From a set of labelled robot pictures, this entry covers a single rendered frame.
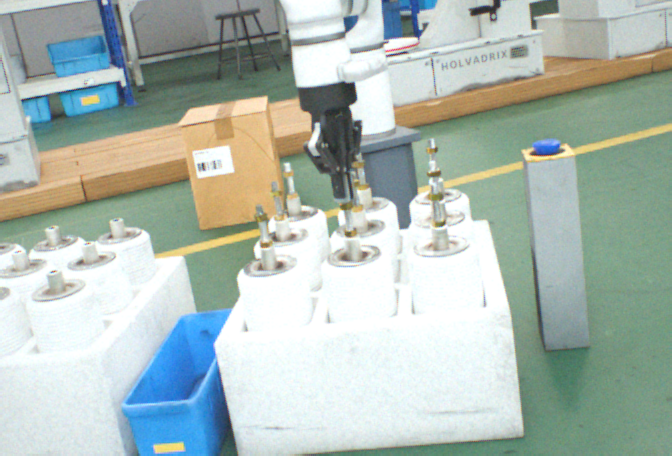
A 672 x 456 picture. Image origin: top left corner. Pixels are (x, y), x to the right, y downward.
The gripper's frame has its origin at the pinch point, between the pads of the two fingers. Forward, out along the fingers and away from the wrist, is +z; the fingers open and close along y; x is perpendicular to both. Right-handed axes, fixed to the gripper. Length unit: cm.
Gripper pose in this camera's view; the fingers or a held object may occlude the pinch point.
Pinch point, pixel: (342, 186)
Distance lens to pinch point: 107.3
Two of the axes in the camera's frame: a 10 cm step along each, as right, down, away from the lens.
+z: 1.6, 9.5, 2.7
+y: -4.5, 3.2, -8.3
